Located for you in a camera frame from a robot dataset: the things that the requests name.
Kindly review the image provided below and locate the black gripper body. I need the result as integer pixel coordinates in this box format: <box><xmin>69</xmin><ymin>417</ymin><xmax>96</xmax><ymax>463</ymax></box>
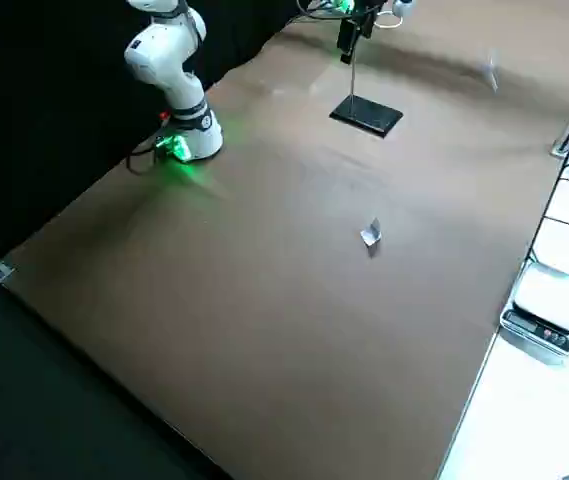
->
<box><xmin>351</xmin><ymin>0</ymin><xmax>390</xmax><ymax>17</ymax></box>

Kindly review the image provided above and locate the black base metal rod stand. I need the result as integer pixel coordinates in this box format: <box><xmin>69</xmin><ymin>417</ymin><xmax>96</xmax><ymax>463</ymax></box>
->
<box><xmin>329</xmin><ymin>49</ymin><xmax>405</xmax><ymax>140</ymax></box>

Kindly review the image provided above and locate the silver kitchen scale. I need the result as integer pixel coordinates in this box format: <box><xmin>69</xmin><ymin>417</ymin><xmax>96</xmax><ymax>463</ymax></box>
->
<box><xmin>499</xmin><ymin>261</ymin><xmax>569</xmax><ymax>366</ymax></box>

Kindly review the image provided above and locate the silver ring clamp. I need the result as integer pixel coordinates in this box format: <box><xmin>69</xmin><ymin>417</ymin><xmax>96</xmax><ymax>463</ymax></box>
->
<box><xmin>374</xmin><ymin>12</ymin><xmax>405</xmax><ymax>30</ymax></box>

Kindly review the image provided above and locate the black arm base cable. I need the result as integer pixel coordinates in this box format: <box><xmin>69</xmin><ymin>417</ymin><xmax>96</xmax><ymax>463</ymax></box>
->
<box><xmin>127</xmin><ymin>138</ymin><xmax>168</xmax><ymax>176</ymax></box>
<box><xmin>291</xmin><ymin>0</ymin><xmax>340</xmax><ymax>22</ymax></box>

